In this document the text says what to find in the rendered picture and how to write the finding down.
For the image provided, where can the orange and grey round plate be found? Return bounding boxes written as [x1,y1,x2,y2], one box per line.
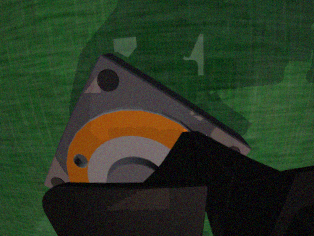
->
[67,106,193,183]

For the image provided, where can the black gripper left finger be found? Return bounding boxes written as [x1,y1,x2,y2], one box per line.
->
[43,131,209,236]

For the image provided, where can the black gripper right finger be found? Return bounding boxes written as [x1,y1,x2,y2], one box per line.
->
[190,131,314,236]

